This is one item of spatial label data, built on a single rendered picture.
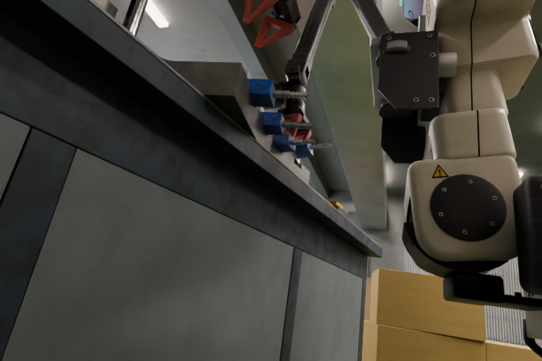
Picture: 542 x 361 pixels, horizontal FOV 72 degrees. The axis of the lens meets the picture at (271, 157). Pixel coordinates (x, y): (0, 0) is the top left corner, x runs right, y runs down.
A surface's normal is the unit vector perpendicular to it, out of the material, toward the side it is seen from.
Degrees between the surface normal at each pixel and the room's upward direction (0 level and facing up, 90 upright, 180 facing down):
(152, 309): 90
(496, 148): 90
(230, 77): 90
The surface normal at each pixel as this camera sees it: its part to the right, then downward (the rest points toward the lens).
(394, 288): -0.14, -0.36
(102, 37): 0.88, -0.04
